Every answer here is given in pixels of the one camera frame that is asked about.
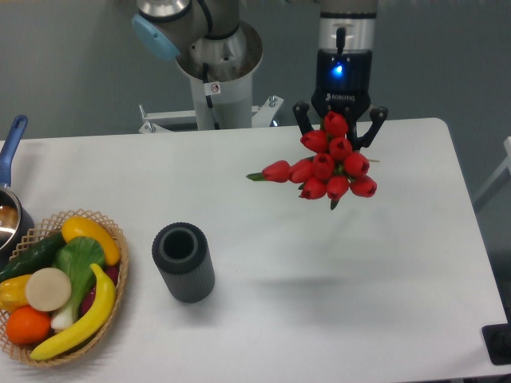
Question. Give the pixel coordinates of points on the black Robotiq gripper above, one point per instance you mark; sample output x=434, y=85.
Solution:
x=342, y=80

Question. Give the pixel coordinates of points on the red tulip bouquet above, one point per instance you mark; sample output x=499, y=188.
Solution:
x=335, y=168

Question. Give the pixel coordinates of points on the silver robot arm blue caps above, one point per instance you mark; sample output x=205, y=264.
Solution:
x=219, y=54

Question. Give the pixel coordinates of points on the dark grey ribbed vase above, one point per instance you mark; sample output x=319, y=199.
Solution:
x=182, y=256

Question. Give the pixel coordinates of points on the black device at table edge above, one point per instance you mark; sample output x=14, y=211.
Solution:
x=497, y=342

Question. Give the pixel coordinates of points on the dark red vegetable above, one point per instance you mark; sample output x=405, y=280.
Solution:
x=113, y=273

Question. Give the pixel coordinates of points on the yellow squash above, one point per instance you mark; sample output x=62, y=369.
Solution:
x=78, y=226

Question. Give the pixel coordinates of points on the green bok choy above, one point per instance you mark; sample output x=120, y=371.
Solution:
x=74, y=259

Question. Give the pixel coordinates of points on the yellow banana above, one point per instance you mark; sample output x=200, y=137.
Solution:
x=85, y=327

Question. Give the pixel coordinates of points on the dark green cucumber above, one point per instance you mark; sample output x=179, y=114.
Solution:
x=38, y=256

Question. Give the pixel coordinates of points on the beige round disc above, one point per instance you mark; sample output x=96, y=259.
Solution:
x=48, y=289

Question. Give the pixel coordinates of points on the yellow bell pepper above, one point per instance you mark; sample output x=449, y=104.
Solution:
x=13, y=294

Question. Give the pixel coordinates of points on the orange fruit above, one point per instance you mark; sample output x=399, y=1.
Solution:
x=27, y=326

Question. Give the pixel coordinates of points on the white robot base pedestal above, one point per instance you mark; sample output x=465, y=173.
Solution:
x=217, y=105

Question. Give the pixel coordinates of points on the white frame at right edge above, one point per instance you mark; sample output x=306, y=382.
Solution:
x=495, y=182

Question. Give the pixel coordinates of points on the blue handled saucepan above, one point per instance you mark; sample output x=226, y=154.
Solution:
x=15, y=220

